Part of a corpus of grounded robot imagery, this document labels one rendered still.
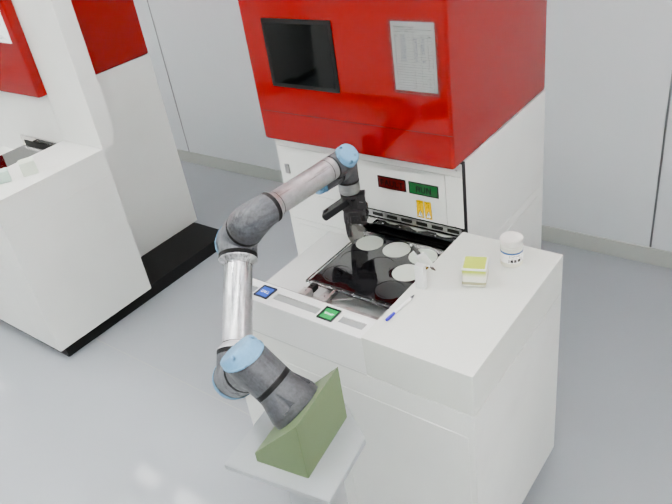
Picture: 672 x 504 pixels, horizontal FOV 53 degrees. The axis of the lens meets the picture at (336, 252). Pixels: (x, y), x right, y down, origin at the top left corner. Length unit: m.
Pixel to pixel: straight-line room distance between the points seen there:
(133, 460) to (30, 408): 0.74
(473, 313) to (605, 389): 1.30
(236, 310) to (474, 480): 0.84
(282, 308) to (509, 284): 0.70
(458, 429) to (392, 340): 0.30
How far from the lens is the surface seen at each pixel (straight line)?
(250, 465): 1.87
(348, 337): 1.98
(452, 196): 2.31
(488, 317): 1.98
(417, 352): 1.87
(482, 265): 2.07
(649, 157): 3.70
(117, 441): 3.32
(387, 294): 2.20
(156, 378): 3.55
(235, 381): 1.80
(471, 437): 1.96
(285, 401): 1.76
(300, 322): 2.08
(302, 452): 1.73
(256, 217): 1.92
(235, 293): 1.95
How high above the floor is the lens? 2.20
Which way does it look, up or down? 32 degrees down
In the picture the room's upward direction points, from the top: 9 degrees counter-clockwise
